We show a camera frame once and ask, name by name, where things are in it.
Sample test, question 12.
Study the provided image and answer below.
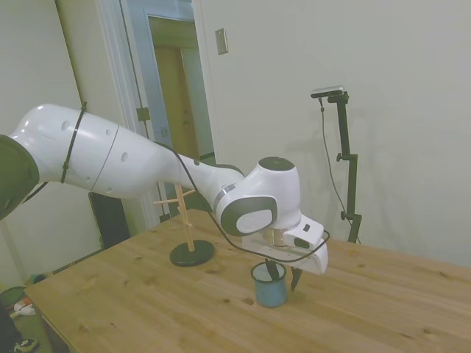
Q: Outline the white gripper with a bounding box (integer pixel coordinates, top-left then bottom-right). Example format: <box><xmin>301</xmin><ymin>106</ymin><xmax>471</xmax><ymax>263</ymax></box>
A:
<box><xmin>241</xmin><ymin>238</ymin><xmax>330</xmax><ymax>294</ymax></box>

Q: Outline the blue enamel mug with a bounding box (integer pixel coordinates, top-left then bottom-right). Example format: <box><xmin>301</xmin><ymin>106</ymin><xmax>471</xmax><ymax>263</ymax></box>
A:
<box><xmin>249</xmin><ymin>263</ymin><xmax>288</xmax><ymax>308</ymax></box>

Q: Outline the wooden mug tree black base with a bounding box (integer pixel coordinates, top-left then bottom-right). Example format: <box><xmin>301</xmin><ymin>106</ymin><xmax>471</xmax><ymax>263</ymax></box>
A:
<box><xmin>153</xmin><ymin>183</ymin><xmax>216</xmax><ymax>268</ymax></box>

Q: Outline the black flat panel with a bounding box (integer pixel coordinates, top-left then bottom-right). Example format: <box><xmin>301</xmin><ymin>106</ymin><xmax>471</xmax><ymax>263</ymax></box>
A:
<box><xmin>88</xmin><ymin>190</ymin><xmax>132</xmax><ymax>251</ymax></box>

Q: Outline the brown wooden door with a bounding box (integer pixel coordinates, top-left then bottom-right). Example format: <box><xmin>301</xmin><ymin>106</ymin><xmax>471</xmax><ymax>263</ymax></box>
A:
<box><xmin>153</xmin><ymin>43</ymin><xmax>216</xmax><ymax>161</ymax></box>

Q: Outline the white room door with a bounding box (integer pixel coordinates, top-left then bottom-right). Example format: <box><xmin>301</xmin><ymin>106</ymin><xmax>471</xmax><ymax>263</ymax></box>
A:
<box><xmin>119</xmin><ymin>0</ymin><xmax>163</xmax><ymax>221</ymax></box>

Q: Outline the white orange floor item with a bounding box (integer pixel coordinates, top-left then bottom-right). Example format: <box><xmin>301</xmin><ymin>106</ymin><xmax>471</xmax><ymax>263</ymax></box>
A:
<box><xmin>13</xmin><ymin>299</ymin><xmax>37</xmax><ymax>318</ymax></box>

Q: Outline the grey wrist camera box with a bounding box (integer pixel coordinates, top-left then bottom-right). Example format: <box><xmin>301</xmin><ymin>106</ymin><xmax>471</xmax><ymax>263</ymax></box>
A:
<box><xmin>285</xmin><ymin>222</ymin><xmax>325</xmax><ymax>250</ymax></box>

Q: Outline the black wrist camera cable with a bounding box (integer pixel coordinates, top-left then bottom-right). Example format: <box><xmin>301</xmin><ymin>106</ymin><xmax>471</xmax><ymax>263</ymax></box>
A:
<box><xmin>152</xmin><ymin>140</ymin><xmax>331</xmax><ymax>264</ymax></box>

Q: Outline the black camera stand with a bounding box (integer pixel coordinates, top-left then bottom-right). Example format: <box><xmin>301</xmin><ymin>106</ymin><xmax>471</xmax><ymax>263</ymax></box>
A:
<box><xmin>327</xmin><ymin>91</ymin><xmax>364</xmax><ymax>244</ymax></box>

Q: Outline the grey exterior camera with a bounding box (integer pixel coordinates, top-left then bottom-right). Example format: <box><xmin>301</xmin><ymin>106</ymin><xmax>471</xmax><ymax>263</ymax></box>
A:
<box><xmin>310</xmin><ymin>85</ymin><xmax>347</xmax><ymax>100</ymax></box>

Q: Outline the metal light switch plate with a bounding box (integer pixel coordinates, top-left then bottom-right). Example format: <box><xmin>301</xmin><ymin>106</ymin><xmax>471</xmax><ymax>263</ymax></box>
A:
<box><xmin>214</xmin><ymin>27</ymin><xmax>229</xmax><ymax>56</ymax></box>

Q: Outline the black velcro strap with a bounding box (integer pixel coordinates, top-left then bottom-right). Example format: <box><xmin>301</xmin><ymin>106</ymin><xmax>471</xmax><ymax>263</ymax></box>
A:
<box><xmin>60</xmin><ymin>101</ymin><xmax>88</xmax><ymax>184</ymax></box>

